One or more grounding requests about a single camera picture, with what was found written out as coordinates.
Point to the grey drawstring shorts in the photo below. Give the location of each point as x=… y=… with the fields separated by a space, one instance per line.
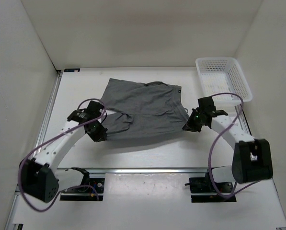
x=142 y=110

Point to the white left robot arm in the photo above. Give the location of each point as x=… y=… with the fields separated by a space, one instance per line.
x=38 y=176

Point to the white perforated plastic basket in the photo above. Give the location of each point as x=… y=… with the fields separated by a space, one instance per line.
x=223 y=75

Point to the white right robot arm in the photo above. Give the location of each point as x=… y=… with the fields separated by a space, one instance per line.
x=251 y=159

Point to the aluminium table edge rail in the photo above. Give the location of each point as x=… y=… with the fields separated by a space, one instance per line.
x=187 y=170

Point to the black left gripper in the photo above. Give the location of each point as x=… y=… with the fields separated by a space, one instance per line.
x=98 y=137

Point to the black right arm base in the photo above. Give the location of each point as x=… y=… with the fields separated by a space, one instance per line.
x=202 y=190

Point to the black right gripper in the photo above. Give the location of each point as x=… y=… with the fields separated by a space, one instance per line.
x=190 y=125

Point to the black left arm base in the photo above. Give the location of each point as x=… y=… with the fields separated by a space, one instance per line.
x=88 y=188

